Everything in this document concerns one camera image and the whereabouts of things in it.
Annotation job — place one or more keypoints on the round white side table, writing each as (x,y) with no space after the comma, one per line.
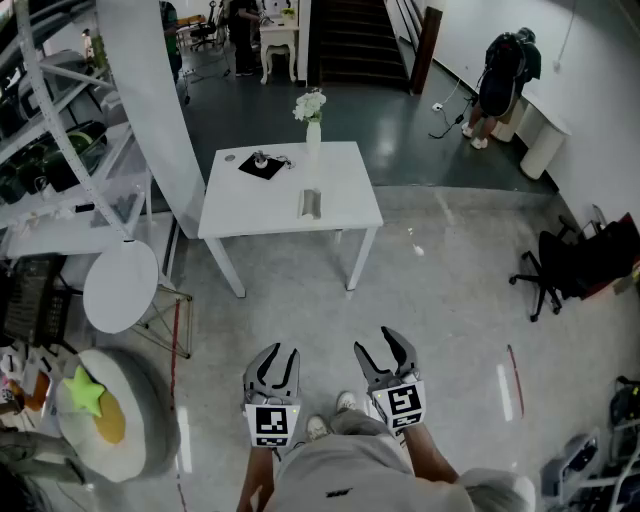
(120,287)

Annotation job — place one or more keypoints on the person's grey trousers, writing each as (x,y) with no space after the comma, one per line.
(357,422)

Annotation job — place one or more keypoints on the person's left white shoe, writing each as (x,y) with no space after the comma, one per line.
(316,429)

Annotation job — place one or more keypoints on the egg-shaped cushion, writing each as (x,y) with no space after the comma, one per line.
(140,425)

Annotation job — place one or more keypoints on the person's right forearm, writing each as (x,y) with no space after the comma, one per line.
(425,455)

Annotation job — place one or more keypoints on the black plastic crate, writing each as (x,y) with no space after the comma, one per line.
(35,300)

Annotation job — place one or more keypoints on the white curved column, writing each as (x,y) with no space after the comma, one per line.
(150,100)

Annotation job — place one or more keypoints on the white metal shelf rack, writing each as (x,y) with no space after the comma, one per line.
(45,100)

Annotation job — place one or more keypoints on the white cylindrical pedestal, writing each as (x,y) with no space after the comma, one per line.
(542,142)

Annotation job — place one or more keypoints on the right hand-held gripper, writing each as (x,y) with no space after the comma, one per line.
(402,402)

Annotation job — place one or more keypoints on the white rectangular table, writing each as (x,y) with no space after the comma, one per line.
(280,205)

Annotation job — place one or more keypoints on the dark staircase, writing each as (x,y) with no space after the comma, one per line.
(360,45)

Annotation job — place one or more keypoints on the person's grey shirt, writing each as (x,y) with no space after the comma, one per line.
(360,480)

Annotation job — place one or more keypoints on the person's white shoe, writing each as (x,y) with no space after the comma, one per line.
(346,401)
(316,429)

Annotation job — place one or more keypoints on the red floor strip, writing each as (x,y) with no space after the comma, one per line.
(515,380)

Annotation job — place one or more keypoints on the black square mat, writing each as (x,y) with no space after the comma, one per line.
(252,171)

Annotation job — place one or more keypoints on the white flower bouquet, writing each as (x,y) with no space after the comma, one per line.
(310,106)

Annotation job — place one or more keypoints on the black office chair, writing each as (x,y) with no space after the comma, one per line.
(550,270)

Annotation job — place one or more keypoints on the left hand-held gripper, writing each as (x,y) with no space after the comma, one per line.
(272,425)

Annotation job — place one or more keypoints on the person's left forearm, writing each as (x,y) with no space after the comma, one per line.
(257,475)

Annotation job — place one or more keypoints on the brown wooden newel post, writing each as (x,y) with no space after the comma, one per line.
(425,55)

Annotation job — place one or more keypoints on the green star plush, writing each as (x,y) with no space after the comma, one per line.
(85,392)

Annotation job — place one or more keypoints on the person's right white shoe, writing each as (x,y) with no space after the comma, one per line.
(346,401)

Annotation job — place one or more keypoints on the grey rectangular case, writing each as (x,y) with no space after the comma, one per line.
(310,205)

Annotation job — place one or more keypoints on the white ornate console table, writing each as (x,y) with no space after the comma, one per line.
(280,37)

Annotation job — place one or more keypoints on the white ribbed vase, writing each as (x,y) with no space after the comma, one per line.
(313,140)

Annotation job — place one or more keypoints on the white power strip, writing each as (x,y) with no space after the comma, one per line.
(438,106)

